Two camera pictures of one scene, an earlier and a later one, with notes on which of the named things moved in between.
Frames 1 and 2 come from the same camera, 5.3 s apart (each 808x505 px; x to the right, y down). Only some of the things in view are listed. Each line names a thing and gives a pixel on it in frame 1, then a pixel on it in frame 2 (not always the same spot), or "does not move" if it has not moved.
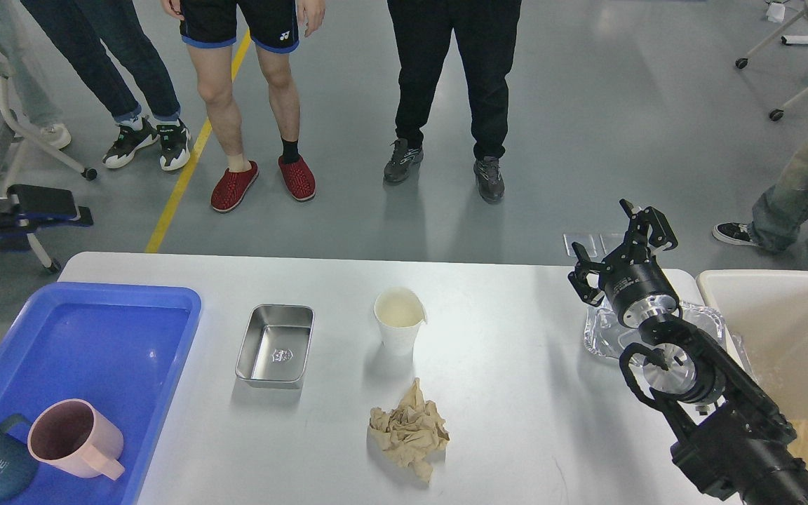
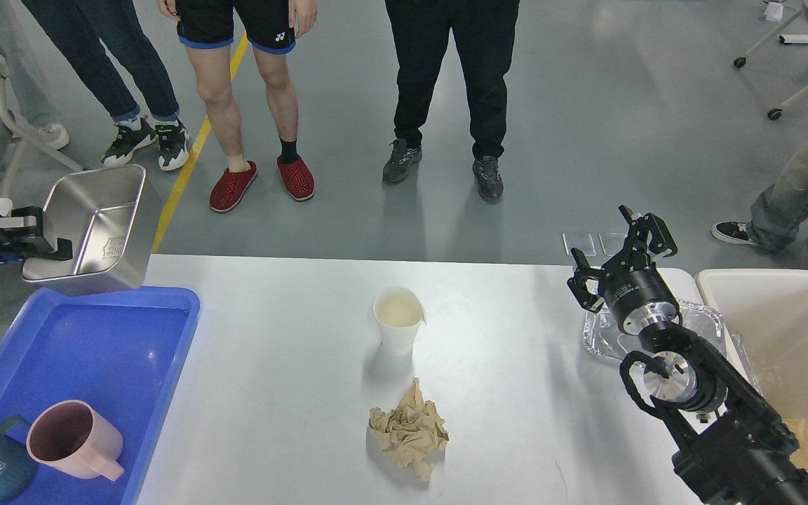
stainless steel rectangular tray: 275,345 to 106,212
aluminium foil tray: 606,334 does not move
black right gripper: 633,280 does not move
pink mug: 71,436 does not move
